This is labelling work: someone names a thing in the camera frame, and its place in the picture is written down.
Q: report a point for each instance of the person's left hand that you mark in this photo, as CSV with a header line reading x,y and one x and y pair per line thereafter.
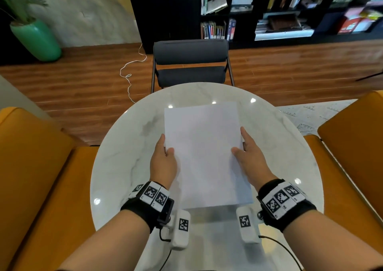
x,y
163,167

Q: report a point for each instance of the person's right hand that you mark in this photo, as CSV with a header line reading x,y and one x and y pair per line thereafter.
x,y
254,167

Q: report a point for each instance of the person's right thumb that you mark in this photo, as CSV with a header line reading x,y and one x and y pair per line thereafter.
x,y
237,152

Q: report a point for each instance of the person's left thumb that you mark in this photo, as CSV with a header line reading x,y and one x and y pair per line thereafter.
x,y
171,153

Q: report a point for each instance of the white paper sheet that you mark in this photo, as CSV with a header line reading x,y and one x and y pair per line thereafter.
x,y
203,154

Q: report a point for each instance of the person's right forearm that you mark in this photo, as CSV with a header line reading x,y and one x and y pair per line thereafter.
x,y
329,245

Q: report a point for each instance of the person's left forearm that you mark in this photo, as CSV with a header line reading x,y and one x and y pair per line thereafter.
x,y
110,243

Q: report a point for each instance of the black left wristband with markers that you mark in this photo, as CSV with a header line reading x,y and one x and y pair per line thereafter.
x,y
143,209

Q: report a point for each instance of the black wristband with markers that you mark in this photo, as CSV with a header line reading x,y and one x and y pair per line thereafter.
x,y
288,211
143,209

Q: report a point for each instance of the black right wristband with markers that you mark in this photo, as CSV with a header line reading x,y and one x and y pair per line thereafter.
x,y
288,211

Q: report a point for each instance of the white patterned rug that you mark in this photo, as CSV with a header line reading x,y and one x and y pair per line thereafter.
x,y
314,116

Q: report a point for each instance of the dark grey chair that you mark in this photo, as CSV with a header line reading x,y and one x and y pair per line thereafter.
x,y
190,61

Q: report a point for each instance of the orange armchair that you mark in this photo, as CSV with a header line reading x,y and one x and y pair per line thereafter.
x,y
39,187
350,166

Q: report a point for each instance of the row of small upright books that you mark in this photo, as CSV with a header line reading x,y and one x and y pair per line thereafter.
x,y
217,29

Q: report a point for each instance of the stack of large flat books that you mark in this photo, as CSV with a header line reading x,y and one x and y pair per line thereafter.
x,y
282,28

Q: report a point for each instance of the black bookshelf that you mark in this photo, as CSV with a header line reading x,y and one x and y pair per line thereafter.
x,y
167,13

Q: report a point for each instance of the stack of pale magazines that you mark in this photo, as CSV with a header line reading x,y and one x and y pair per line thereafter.
x,y
243,2

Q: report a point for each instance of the black tripod leg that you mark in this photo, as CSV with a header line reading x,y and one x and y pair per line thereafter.
x,y
369,76

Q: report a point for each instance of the green ceramic vase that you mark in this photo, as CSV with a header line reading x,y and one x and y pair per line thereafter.
x,y
37,41

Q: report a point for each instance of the group of red yellow books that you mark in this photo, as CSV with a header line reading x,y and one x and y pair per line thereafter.
x,y
359,19

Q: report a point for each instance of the green plant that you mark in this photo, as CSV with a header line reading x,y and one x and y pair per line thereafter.
x,y
19,1

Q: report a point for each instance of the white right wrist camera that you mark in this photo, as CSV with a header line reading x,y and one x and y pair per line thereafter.
x,y
247,226

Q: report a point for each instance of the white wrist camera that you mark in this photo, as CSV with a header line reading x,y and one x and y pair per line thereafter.
x,y
247,226
181,230

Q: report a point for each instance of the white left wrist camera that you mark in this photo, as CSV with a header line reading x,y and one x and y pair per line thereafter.
x,y
181,230

